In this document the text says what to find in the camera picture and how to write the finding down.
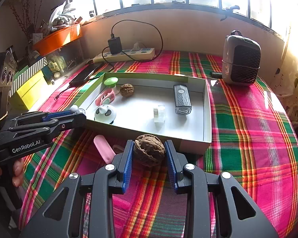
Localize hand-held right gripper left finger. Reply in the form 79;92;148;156
20;139;135;238

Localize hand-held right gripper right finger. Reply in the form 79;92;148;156
164;140;280;238

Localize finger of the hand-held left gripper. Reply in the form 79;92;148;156
5;114;87;142
9;110;77;127

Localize brown walnut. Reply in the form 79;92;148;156
120;84;134;97
134;134;166;167

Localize pink oval case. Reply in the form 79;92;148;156
96;89;115;105

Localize shallow cardboard box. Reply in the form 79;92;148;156
74;72;212;155

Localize black bike light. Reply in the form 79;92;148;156
173;84;193;115

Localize person's left hand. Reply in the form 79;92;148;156
0;157;25;187

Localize yellow box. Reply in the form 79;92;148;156
16;70;46;111

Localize green packet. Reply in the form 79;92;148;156
48;62;60;76

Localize striped box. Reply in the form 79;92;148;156
9;57;48;97

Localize black phone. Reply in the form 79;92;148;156
70;63;103;86

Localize small clear jar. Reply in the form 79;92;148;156
153;105;166;124

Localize clear storage bin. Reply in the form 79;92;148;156
45;40;86;85

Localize green capped white spool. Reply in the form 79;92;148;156
104;77;119;89

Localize orange tray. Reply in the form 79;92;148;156
32;23;82;56

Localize plaid blanket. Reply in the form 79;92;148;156
18;50;298;238

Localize black charger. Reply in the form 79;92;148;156
107;37;122;54

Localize cream power strip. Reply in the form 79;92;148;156
93;48;156;63

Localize white plastic bag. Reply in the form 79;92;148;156
48;1;76;30

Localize dried branches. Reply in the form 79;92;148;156
9;0;39;40

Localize grey portable heater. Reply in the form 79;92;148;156
222;30;262;87

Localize spotted curtain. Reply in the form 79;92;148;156
276;17;298;129

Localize black window latch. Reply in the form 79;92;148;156
220;5;240;21

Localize short black cable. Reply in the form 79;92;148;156
54;84;72;100

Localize pink curved plastic handle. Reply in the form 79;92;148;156
94;135;126;164

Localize black charging cable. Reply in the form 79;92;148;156
102;20;163;80

